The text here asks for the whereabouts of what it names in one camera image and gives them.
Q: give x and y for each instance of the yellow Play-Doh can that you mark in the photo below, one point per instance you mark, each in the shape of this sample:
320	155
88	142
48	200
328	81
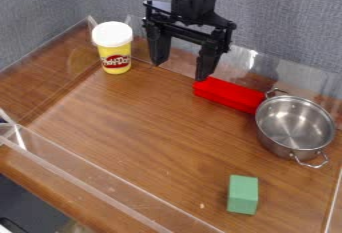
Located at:
112	37

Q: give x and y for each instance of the red rectangular block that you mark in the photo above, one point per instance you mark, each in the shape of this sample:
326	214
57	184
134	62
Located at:
228	94

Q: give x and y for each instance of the stainless steel pot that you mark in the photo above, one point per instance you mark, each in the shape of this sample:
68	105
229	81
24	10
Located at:
295	128

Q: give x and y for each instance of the green foam block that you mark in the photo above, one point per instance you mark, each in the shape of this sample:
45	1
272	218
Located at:
243	194

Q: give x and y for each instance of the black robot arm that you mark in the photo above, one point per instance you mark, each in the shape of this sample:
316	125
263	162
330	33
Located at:
192	9

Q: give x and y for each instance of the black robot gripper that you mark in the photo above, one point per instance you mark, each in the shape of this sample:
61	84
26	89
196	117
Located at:
164	24

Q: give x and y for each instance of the clear acrylic table barrier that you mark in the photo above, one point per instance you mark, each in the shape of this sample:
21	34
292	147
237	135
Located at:
132	155

